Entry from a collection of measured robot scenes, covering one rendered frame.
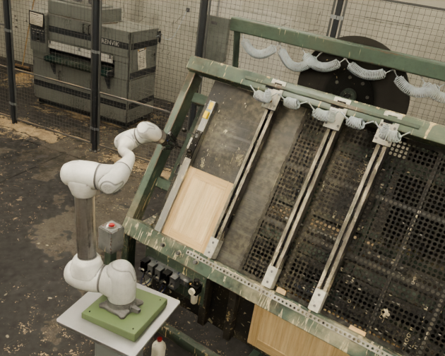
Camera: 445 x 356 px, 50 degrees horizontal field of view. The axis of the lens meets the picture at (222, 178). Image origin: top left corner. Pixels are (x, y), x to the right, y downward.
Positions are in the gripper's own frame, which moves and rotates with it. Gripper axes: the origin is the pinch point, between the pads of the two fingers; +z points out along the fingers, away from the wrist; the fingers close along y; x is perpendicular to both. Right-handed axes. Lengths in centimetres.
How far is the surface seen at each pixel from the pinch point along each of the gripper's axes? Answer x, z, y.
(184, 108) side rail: -17.0, 15.8, -27.6
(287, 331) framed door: 103, 47, 82
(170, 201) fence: 5.3, 11.7, 35.5
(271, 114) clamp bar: 50, 8, -41
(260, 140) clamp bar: 50, 8, -23
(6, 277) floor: -123, 31, 150
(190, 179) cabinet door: 11.4, 13.8, 16.8
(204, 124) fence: 5.8, 11.7, -21.0
